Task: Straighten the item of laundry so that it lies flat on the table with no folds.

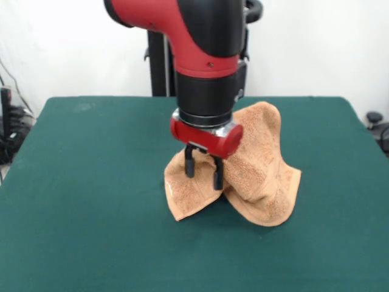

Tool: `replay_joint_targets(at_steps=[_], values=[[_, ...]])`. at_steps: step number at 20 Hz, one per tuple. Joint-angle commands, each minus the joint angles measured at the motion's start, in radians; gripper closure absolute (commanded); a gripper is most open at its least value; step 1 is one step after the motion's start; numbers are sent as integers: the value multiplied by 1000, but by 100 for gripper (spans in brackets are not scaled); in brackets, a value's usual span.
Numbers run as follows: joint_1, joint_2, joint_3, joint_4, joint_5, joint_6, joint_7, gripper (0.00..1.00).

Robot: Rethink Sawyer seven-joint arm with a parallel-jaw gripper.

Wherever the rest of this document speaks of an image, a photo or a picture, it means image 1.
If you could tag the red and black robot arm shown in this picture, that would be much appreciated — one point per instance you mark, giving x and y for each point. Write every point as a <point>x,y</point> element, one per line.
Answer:
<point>206,91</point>

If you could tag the tan terry cloth towel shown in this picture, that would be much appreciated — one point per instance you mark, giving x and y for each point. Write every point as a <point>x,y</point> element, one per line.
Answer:
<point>258,170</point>

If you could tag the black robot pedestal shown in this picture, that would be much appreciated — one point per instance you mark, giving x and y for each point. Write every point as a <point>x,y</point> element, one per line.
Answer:
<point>158,67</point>

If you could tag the dark green table cloth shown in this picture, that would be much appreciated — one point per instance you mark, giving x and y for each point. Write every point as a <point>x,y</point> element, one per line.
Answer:
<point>45,243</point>

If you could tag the black power strip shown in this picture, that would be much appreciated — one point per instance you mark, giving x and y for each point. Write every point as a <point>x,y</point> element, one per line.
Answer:
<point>5,106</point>

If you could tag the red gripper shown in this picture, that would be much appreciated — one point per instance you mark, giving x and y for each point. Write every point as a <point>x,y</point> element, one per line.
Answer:
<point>212,141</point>

